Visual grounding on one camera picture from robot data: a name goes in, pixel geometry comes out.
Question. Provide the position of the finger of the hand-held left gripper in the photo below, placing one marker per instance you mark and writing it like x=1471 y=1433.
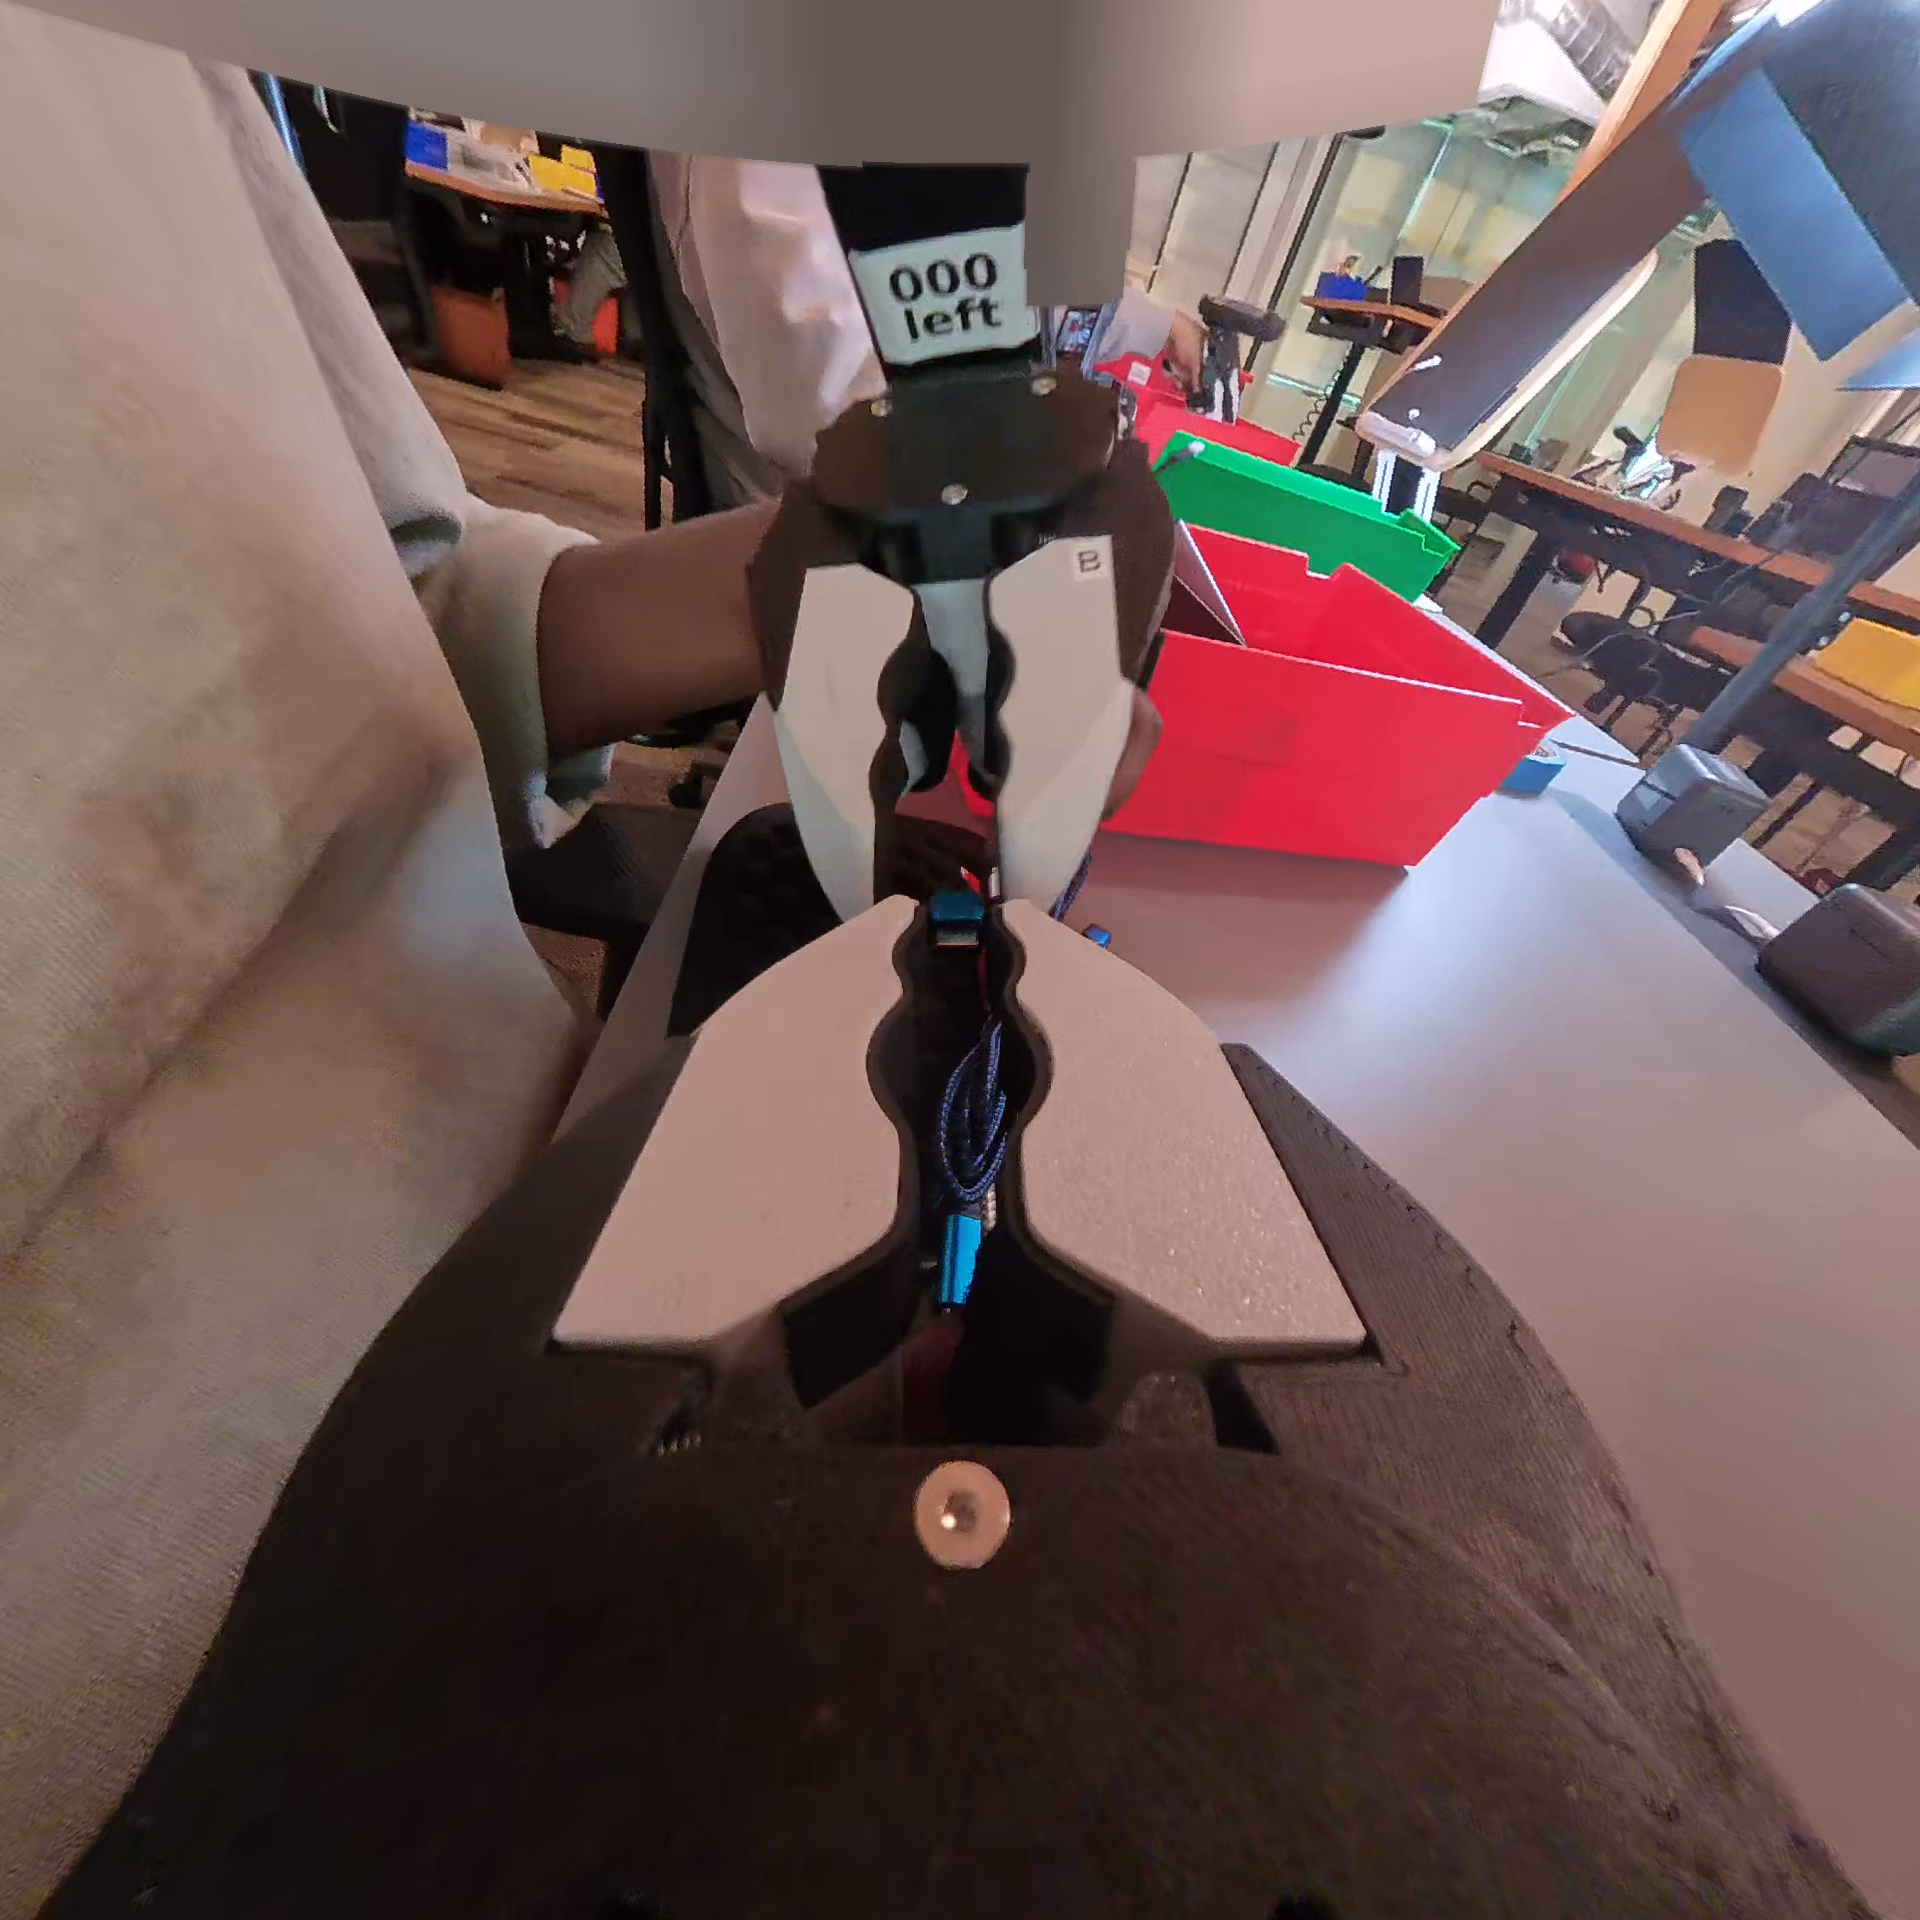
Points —
x=826 y=704
x=1073 y=704

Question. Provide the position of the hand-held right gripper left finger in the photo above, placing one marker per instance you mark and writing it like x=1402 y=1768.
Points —
x=721 y=1170

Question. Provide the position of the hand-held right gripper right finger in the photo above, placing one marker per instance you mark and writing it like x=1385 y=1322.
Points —
x=1185 y=1184

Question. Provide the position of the red plastic bin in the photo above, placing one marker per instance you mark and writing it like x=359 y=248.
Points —
x=1214 y=435
x=1277 y=751

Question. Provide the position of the person's left forearm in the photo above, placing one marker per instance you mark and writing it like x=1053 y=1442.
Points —
x=661 y=630

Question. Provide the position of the person's left hand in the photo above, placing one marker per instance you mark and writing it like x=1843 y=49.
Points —
x=1137 y=751

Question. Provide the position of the black honeycomb pouch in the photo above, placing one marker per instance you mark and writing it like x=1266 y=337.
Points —
x=751 y=901

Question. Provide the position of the green plastic bin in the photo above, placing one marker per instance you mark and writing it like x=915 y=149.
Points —
x=1290 y=503

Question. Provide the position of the wooden standing desk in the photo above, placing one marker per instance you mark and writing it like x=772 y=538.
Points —
x=1366 y=317

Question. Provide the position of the white board stand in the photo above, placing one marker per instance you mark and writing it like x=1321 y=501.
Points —
x=1412 y=441

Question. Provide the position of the blue tape roll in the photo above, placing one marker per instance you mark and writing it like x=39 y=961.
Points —
x=1533 y=773

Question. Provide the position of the orange stool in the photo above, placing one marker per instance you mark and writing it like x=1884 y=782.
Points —
x=470 y=339

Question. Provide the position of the black office chair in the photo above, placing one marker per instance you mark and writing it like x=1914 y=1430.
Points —
x=1629 y=661

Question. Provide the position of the black board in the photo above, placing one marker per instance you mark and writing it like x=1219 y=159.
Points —
x=1546 y=283

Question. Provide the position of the person's beige sweater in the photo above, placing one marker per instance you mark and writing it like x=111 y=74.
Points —
x=182 y=751

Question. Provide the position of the grey light stand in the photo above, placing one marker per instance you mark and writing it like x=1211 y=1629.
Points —
x=1799 y=638

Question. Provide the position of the yellow plastic bin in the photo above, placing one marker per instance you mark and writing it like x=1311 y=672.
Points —
x=1868 y=661

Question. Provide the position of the led light panel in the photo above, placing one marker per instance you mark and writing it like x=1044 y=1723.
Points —
x=1799 y=194

